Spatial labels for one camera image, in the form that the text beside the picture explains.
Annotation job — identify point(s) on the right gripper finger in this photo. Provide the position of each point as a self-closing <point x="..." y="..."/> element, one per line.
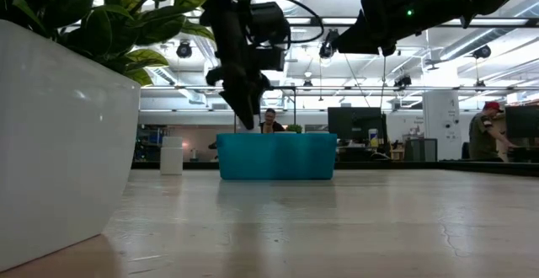
<point x="353" y="42"/>

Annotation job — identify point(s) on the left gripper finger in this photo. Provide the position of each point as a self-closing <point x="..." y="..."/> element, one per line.
<point x="244" y="105"/>

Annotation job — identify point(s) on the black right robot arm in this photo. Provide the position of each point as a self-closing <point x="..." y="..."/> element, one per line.
<point x="433" y="6"/>

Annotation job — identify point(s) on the teal plastic basket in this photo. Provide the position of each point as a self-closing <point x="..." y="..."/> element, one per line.
<point x="275" y="156"/>

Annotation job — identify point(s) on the black ceiling spotlight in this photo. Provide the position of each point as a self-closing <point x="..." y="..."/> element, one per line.
<point x="184" y="50"/>
<point x="326" y="50"/>
<point x="482" y="52"/>
<point x="403" y="81"/>

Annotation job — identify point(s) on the person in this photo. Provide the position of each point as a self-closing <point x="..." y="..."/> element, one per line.
<point x="482" y="137"/>
<point x="271" y="122"/>

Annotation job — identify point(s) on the small green plant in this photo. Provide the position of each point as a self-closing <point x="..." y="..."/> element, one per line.
<point x="294" y="129"/>

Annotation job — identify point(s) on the black computer monitor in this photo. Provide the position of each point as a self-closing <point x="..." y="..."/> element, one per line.
<point x="355" y="124"/>
<point x="522" y="122"/>

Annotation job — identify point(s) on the yellow labelled container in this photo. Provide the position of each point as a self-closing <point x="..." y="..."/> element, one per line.
<point x="373" y="139"/>

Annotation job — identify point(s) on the blue storage shelf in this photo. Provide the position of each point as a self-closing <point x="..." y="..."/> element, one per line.
<point x="147" y="141"/>

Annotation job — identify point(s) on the grey cabinet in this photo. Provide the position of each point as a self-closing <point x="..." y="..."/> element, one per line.
<point x="421" y="149"/>

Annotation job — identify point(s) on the green plant in white pot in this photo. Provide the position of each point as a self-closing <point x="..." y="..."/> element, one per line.
<point x="63" y="143"/>

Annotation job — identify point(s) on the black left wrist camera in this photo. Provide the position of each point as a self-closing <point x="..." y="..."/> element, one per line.
<point x="269" y="23"/>

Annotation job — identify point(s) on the white pillar with camera prints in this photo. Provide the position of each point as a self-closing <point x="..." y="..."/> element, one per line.
<point x="438" y="113"/>

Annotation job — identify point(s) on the black aluminium table frame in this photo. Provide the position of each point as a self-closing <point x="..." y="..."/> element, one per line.
<point x="421" y="166"/>

